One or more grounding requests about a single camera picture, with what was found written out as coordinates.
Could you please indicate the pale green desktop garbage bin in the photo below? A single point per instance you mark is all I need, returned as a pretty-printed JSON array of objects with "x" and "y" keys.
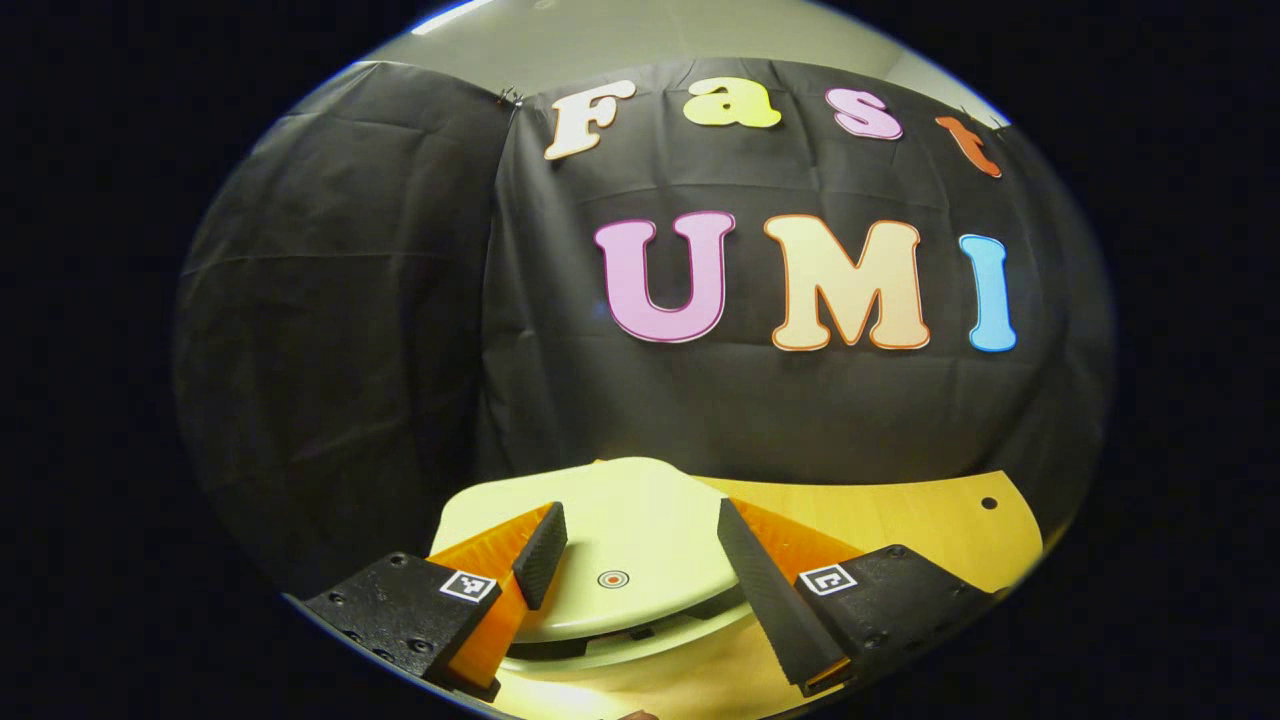
[{"x": 640, "y": 520}]

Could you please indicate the wooden desktop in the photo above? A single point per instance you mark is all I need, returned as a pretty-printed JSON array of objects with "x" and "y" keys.
[{"x": 900, "y": 520}]

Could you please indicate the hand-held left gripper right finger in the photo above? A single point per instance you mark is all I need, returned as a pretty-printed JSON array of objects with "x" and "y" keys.
[{"x": 770, "y": 600}]

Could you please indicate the black backdrop cloth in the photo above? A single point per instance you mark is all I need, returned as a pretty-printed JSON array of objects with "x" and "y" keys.
[{"x": 400, "y": 300}]

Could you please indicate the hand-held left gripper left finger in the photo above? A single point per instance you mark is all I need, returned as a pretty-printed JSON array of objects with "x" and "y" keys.
[{"x": 543, "y": 560}]

